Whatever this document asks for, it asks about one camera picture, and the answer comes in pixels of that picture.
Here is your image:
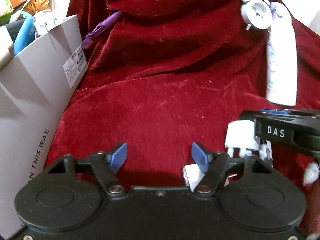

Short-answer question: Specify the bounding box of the small blue white bottle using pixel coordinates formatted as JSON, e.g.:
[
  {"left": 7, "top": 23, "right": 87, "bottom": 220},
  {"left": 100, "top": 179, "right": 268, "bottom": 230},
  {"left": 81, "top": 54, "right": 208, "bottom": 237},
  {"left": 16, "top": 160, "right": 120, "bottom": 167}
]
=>
[{"left": 259, "top": 138, "right": 273, "bottom": 167}]

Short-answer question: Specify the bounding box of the purple ribbon tie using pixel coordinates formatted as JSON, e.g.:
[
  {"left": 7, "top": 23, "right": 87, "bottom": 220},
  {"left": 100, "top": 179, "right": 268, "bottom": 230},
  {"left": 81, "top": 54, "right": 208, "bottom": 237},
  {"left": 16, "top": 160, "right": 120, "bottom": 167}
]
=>
[{"left": 81, "top": 11, "right": 123, "bottom": 49}]

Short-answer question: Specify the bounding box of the red gloved right hand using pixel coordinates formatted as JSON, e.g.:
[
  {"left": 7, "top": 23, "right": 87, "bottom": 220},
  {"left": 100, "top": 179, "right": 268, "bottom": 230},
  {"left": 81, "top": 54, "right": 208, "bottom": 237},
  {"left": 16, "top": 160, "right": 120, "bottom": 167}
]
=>
[{"left": 303, "top": 161, "right": 319, "bottom": 186}]

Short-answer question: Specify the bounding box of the white thermos bottle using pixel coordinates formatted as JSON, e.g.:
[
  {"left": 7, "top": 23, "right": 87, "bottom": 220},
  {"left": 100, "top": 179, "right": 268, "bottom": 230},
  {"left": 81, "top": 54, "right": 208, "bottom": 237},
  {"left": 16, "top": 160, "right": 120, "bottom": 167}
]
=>
[{"left": 266, "top": 2, "right": 298, "bottom": 106}]

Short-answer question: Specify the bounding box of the black and white case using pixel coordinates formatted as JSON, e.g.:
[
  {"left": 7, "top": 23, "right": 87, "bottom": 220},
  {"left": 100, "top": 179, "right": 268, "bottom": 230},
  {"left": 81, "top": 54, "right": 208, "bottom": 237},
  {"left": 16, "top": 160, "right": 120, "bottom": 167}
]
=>
[{"left": 182, "top": 164, "right": 238, "bottom": 196}]

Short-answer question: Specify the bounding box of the white power plug adapter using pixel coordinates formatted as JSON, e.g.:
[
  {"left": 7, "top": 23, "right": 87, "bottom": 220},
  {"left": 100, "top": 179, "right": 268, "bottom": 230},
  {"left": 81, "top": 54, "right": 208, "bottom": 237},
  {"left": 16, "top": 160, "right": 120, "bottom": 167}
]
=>
[{"left": 225, "top": 120, "right": 260, "bottom": 158}]

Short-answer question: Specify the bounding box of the grey cardboard box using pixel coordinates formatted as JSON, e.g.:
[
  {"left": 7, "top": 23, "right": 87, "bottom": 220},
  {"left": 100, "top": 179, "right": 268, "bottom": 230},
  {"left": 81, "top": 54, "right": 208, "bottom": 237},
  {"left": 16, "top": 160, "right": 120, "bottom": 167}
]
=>
[{"left": 1, "top": 15, "right": 88, "bottom": 239}]

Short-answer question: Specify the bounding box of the red velvet cloth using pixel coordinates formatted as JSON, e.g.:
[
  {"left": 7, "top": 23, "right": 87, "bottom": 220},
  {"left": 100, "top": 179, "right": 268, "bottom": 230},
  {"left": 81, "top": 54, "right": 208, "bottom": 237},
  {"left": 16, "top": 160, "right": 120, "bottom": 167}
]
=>
[{"left": 44, "top": 0, "right": 320, "bottom": 235}]

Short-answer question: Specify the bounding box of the white alarm clock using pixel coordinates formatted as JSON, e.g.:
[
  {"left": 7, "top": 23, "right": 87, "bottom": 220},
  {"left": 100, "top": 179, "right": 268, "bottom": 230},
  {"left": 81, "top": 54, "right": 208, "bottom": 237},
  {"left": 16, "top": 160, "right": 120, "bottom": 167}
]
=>
[{"left": 240, "top": 0, "right": 272, "bottom": 30}]

